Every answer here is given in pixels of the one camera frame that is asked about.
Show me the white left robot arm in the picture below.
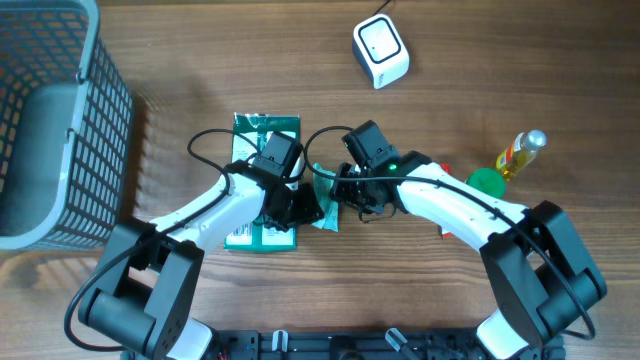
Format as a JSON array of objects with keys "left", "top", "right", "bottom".
[{"left": 68, "top": 161, "right": 324, "bottom": 359}]

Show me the mint green wipes packet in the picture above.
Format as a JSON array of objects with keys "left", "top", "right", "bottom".
[{"left": 312, "top": 174, "right": 339, "bottom": 232}]

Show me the green 3M gloves package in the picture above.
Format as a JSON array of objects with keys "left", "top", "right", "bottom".
[{"left": 224, "top": 113, "right": 301, "bottom": 252}]

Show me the green lid jar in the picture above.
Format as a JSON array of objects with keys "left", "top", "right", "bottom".
[{"left": 465, "top": 168, "right": 506, "bottom": 199}]

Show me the white barcode scanner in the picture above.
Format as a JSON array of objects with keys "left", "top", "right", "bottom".
[{"left": 352, "top": 14, "right": 410, "bottom": 90}]

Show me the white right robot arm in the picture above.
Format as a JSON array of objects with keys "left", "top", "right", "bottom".
[{"left": 330, "top": 151, "right": 607, "bottom": 359}]

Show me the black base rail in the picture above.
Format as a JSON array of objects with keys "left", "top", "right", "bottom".
[{"left": 119, "top": 327, "right": 566, "bottom": 360}]

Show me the red stick sachet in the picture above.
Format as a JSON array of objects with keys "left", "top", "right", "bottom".
[{"left": 438, "top": 163, "right": 453, "bottom": 239}]

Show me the grey plastic shopping basket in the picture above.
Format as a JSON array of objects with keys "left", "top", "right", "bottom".
[{"left": 1, "top": 0, "right": 134, "bottom": 251}]

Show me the yellow oil bottle silver cap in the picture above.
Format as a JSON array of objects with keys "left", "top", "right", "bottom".
[{"left": 495, "top": 130, "right": 547, "bottom": 181}]

